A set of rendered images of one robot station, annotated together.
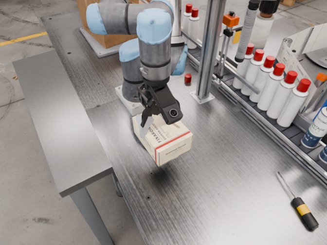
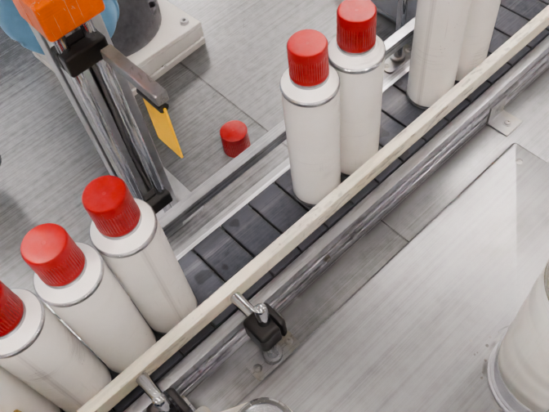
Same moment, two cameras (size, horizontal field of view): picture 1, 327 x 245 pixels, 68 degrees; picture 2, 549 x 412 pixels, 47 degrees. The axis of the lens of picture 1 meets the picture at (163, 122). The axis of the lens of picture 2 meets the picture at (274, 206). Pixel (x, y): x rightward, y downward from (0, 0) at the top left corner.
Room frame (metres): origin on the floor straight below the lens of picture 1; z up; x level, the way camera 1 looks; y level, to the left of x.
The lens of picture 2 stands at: (0.95, -0.61, 1.44)
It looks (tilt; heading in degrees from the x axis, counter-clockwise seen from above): 57 degrees down; 85
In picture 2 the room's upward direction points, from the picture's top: 10 degrees counter-clockwise
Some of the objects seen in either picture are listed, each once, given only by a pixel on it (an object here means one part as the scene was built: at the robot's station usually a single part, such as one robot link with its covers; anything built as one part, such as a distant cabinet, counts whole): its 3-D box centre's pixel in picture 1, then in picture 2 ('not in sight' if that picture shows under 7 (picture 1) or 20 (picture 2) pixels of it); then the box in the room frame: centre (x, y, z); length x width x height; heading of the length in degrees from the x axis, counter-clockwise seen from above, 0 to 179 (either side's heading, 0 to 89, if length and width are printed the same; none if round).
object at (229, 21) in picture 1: (229, 50); (139, 148); (0.88, -0.27, 1.05); 0.10 x 0.04 x 0.33; 119
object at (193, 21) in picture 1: (193, 28); (439, 24); (1.19, -0.15, 0.98); 0.05 x 0.05 x 0.20
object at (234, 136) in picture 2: (188, 78); (235, 138); (0.96, -0.12, 0.85); 0.03 x 0.03 x 0.03
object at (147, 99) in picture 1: (155, 90); not in sight; (0.52, 0.02, 1.14); 0.09 x 0.08 x 0.12; 32
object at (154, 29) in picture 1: (154, 37); not in sight; (0.52, 0.02, 1.30); 0.09 x 0.08 x 0.11; 175
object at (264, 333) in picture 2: not in sight; (268, 332); (0.95, -0.39, 0.89); 0.03 x 0.03 x 0.12; 29
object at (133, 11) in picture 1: (152, 19); not in sight; (0.62, 0.03, 1.30); 0.11 x 0.11 x 0.08; 85
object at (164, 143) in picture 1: (161, 133); not in sight; (0.49, 0.01, 0.99); 0.16 x 0.12 x 0.07; 32
